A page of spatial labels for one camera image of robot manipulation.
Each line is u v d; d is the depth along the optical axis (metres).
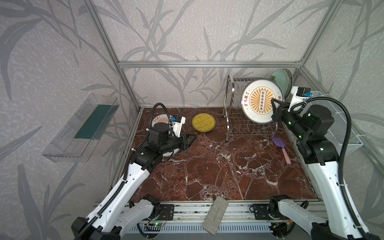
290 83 0.75
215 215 0.71
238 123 1.05
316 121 0.41
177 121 0.60
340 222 0.36
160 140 0.50
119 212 0.41
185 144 0.60
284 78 0.76
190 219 0.72
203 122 1.12
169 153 0.93
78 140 0.63
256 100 0.67
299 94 0.49
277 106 0.59
